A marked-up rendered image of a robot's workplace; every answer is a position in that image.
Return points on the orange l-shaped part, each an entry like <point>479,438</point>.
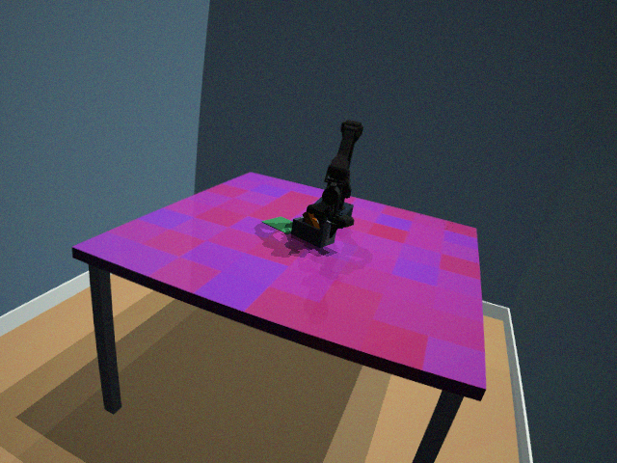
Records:
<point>311,220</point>

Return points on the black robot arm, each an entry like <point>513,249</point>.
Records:
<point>339,172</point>

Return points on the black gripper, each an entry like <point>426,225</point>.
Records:
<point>344,221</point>

